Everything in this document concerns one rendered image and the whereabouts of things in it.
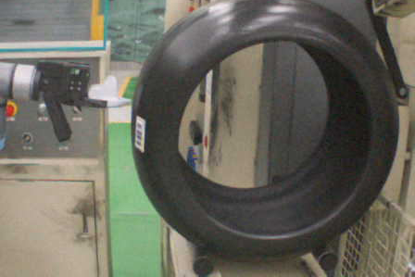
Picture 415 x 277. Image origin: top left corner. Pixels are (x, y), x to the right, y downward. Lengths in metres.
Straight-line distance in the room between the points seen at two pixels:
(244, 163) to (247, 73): 0.24
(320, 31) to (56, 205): 1.16
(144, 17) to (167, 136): 9.18
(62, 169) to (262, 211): 0.74
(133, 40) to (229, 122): 8.83
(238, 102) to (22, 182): 0.82
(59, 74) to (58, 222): 0.89
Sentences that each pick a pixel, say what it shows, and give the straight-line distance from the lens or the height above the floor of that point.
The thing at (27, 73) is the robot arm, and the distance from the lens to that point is 1.21.
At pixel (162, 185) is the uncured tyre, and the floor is 1.09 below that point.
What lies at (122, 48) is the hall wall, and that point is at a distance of 10.35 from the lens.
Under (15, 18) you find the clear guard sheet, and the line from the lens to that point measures 1.90.
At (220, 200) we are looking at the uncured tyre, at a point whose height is 0.96.
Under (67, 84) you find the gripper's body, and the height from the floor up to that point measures 1.28.
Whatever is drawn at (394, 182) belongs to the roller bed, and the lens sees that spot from 1.65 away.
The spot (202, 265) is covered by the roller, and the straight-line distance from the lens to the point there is 1.25.
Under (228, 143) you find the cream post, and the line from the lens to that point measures 1.55.
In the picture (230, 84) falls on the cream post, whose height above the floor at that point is 1.23.
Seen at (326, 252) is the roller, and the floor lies 0.92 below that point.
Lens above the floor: 1.47
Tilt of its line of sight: 15 degrees down
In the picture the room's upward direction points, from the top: 3 degrees clockwise
